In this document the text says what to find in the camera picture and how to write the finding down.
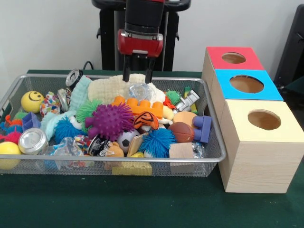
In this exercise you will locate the yellow smiley face ball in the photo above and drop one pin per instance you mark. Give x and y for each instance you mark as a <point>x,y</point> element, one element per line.
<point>32,101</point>

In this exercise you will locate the purple toy block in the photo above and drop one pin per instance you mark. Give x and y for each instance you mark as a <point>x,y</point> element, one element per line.
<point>202,129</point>

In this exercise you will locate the silver metal can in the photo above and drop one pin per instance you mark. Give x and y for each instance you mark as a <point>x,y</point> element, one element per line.
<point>32,141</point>

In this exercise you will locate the wooden box with three holes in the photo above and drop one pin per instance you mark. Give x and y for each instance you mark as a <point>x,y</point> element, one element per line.
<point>256,161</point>

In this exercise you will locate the small brown basketball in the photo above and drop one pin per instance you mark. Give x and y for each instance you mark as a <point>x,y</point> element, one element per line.
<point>181,132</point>

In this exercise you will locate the purple spiky ball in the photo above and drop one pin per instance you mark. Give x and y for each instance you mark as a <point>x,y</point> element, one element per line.
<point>110,121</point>

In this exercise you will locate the orange toy building block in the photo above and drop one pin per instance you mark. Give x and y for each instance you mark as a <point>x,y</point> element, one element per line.
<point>142,107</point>

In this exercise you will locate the black chair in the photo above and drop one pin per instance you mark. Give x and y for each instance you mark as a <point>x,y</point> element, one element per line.
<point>292,47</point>

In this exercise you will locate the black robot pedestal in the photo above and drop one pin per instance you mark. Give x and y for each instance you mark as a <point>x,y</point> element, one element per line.
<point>107,42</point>

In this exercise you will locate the green spiky ball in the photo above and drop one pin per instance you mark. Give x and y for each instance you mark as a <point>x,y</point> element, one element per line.
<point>88,109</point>

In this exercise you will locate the shallow clear mesh bin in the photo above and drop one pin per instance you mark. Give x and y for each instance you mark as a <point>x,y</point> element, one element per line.
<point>209,156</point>

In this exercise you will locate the dark green table cloth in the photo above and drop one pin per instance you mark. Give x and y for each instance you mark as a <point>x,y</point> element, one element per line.
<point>142,204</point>

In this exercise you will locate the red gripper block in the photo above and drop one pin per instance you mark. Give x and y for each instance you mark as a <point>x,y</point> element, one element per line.
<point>140,43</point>

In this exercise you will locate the cream knitted cloth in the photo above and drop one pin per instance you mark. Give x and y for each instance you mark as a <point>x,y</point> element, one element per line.
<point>114,90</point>

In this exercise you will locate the plain yellow ball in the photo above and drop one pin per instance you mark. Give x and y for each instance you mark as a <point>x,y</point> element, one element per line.
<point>8,154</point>

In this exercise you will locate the clear plastic packet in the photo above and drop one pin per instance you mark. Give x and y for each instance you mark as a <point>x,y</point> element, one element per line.
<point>141,91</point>

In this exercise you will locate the blue spiky ball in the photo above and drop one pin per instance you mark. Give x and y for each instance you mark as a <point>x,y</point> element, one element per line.
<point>156,141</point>

